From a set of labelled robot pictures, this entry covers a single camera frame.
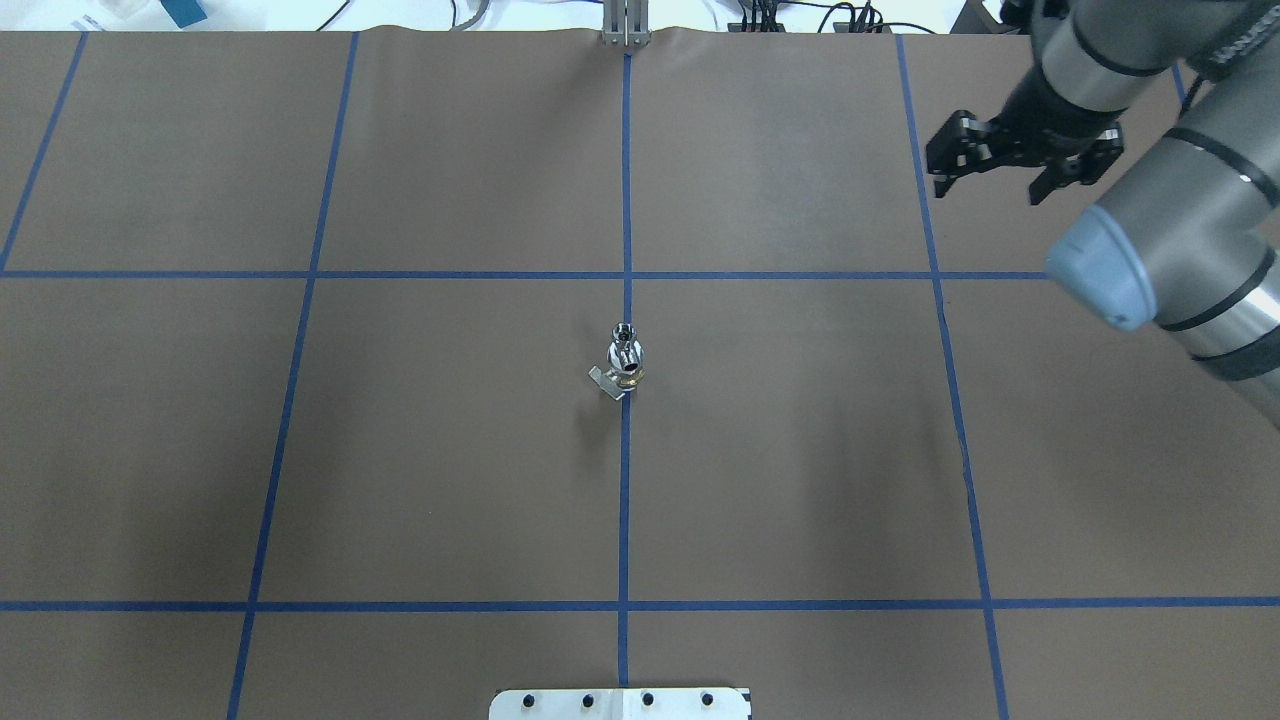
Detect blue box on bench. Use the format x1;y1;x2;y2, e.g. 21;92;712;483
159;0;209;29

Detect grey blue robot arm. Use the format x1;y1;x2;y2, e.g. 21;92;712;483
924;1;1279;421

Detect black cable bundle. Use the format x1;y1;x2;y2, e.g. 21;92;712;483
724;0;936;35

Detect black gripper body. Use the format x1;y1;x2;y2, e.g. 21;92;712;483
988;70;1111;169

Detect grey metal bracket post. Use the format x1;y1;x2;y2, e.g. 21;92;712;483
600;0;652;47

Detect white metal mounting stand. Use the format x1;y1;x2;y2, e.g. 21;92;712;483
488;687;754;719

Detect chrome pipe fitting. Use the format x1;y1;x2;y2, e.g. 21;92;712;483
607;322;645;372

